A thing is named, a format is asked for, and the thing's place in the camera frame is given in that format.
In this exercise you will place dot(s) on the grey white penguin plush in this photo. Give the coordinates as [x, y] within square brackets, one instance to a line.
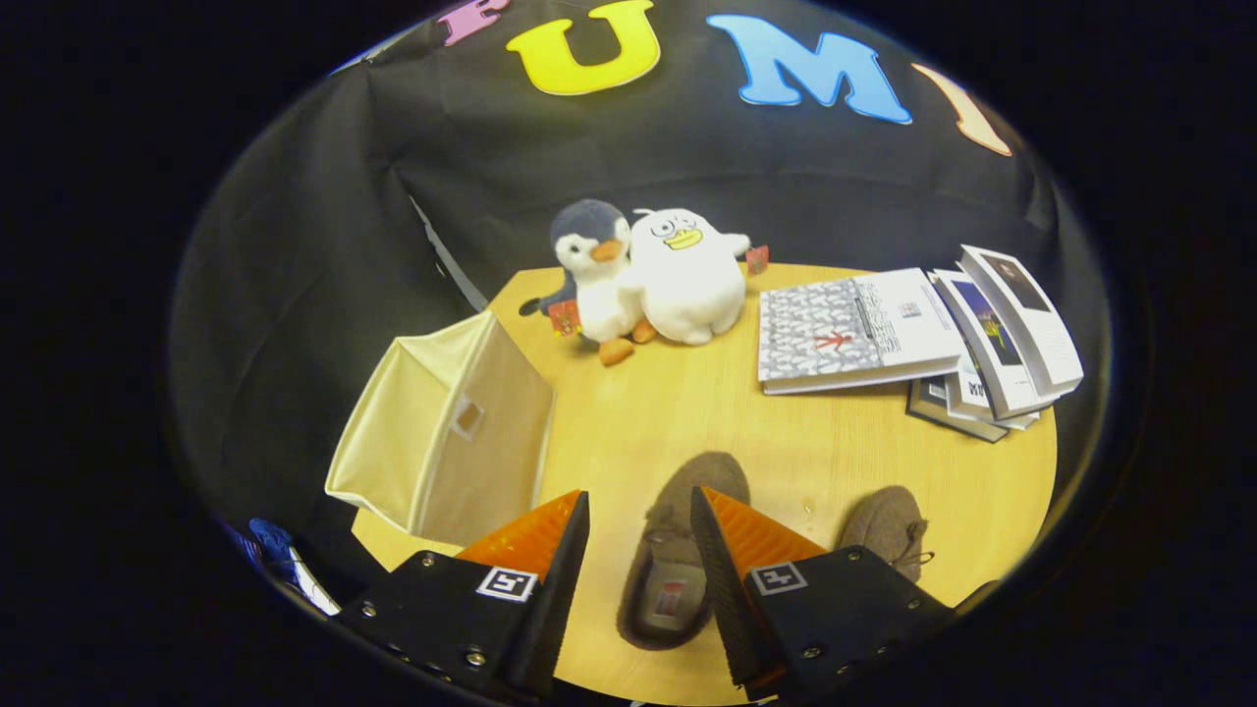
[599, 295]

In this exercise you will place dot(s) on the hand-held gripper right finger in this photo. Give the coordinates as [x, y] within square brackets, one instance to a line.
[727, 599]

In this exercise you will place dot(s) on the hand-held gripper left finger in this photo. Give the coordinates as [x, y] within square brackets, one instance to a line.
[560, 589]

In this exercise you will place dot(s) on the white book blue picture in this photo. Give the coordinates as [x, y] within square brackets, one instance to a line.
[987, 334]

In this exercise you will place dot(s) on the beige fabric storage box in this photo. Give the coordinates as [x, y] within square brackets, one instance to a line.
[491, 442]

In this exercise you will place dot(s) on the dark book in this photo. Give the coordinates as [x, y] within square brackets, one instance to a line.
[933, 403]

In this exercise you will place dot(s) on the white duck plush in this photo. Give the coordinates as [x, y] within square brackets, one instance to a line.
[687, 285]

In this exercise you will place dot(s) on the brown fuzzy shoe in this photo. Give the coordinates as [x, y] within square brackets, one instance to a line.
[884, 530]
[668, 530]

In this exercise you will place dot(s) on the grey patterned book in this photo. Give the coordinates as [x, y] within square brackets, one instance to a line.
[825, 334]

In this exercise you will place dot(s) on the blue crumpled object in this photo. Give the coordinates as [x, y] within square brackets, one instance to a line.
[270, 540]

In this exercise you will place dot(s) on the white book black print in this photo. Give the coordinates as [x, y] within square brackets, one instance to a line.
[967, 393]

